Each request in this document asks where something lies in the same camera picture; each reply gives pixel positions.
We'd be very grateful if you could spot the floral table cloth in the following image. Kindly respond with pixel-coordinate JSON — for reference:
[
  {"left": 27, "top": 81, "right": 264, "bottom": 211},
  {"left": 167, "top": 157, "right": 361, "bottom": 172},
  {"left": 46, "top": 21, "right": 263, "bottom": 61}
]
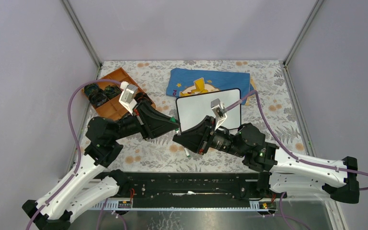
[{"left": 100, "top": 60, "right": 306, "bottom": 172}]

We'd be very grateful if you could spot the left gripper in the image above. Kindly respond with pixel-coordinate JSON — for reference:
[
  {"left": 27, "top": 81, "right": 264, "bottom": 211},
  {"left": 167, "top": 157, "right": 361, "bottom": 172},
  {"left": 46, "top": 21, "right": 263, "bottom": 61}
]
[{"left": 110, "top": 100, "right": 180, "bottom": 142}]

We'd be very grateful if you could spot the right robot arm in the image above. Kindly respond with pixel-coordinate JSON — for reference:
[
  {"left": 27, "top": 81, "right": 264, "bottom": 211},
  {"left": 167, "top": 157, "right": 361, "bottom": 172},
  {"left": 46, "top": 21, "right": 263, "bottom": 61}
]
[{"left": 173, "top": 115, "right": 360, "bottom": 204}]

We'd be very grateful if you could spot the orange compartment tray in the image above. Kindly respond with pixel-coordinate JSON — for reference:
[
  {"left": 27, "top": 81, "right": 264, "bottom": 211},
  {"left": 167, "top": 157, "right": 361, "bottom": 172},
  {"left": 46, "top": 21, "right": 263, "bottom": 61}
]
[{"left": 81, "top": 68, "right": 156, "bottom": 120}]

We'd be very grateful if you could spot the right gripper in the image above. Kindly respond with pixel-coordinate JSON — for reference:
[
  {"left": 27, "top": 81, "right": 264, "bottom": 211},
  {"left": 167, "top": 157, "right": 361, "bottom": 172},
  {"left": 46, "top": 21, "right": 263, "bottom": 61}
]
[{"left": 172, "top": 115, "right": 246, "bottom": 158}]

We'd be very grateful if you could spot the purple cable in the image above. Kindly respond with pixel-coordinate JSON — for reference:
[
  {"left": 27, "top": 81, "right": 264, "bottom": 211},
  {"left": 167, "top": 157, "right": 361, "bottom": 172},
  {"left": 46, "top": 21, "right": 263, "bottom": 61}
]
[
  {"left": 25, "top": 79, "right": 123, "bottom": 230},
  {"left": 223, "top": 90, "right": 368, "bottom": 192}
]

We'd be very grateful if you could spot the blue cartoon cloth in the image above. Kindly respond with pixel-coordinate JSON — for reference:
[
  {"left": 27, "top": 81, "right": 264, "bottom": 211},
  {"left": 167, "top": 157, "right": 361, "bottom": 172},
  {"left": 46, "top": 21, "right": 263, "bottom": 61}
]
[{"left": 166, "top": 68, "right": 255, "bottom": 97}]

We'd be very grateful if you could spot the green whiteboard marker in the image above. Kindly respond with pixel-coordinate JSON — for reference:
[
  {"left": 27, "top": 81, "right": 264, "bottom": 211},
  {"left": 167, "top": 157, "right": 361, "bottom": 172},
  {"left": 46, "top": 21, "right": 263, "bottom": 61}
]
[{"left": 175, "top": 128, "right": 191, "bottom": 158}]

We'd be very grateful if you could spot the dark rolled fabric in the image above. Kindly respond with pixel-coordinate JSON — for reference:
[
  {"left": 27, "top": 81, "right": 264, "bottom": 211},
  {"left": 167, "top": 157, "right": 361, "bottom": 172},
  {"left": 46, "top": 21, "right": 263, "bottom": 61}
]
[
  {"left": 83, "top": 83, "right": 109, "bottom": 108},
  {"left": 104, "top": 84, "right": 122, "bottom": 100}
]

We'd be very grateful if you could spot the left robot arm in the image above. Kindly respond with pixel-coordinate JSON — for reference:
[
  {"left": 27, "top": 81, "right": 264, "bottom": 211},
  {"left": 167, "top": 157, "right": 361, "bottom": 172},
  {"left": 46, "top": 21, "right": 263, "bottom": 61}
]
[{"left": 22, "top": 100, "right": 180, "bottom": 230}]

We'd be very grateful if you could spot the dark rolled fabric left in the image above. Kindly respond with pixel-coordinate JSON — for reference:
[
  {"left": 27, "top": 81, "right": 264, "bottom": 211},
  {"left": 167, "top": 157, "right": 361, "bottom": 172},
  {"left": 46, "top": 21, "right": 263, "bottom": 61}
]
[{"left": 83, "top": 83, "right": 109, "bottom": 108}]

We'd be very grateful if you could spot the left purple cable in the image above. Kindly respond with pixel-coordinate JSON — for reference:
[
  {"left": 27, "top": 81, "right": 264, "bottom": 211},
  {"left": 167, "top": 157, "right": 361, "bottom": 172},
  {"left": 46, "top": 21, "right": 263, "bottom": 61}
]
[{"left": 25, "top": 79, "right": 123, "bottom": 230}]

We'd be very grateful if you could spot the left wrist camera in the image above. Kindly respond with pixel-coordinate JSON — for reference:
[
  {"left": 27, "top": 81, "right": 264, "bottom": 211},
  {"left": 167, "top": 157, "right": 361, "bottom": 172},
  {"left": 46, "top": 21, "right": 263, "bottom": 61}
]
[{"left": 119, "top": 81, "right": 138, "bottom": 114}]

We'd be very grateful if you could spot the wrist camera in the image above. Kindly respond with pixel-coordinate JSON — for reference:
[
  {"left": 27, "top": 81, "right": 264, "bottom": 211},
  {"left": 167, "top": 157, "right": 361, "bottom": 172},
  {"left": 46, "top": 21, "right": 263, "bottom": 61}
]
[
  {"left": 211, "top": 99, "right": 227, "bottom": 130},
  {"left": 119, "top": 81, "right": 138, "bottom": 114}
]

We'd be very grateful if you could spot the small whiteboard black frame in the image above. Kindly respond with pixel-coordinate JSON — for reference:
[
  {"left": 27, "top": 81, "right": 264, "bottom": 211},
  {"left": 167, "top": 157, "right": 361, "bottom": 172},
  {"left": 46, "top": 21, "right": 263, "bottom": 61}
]
[{"left": 176, "top": 88, "right": 241, "bottom": 132}]

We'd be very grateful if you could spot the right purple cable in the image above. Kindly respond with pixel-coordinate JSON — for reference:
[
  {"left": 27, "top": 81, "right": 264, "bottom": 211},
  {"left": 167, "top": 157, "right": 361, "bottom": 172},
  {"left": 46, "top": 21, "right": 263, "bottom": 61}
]
[{"left": 223, "top": 90, "right": 368, "bottom": 192}]

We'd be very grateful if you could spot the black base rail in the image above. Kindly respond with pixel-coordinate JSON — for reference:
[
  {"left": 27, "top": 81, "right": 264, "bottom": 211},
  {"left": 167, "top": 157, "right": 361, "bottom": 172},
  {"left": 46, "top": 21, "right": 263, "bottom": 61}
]
[{"left": 93, "top": 172, "right": 281, "bottom": 212}]

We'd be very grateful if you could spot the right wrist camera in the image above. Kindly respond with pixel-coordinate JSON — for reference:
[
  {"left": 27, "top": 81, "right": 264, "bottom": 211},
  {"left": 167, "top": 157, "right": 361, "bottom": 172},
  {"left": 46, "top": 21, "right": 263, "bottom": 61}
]
[{"left": 211, "top": 99, "right": 227, "bottom": 130}]

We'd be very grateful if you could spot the dark rolled fabric middle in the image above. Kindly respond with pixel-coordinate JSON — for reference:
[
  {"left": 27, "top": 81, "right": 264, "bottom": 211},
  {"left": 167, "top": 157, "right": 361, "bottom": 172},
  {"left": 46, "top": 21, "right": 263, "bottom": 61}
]
[{"left": 104, "top": 84, "right": 122, "bottom": 100}]

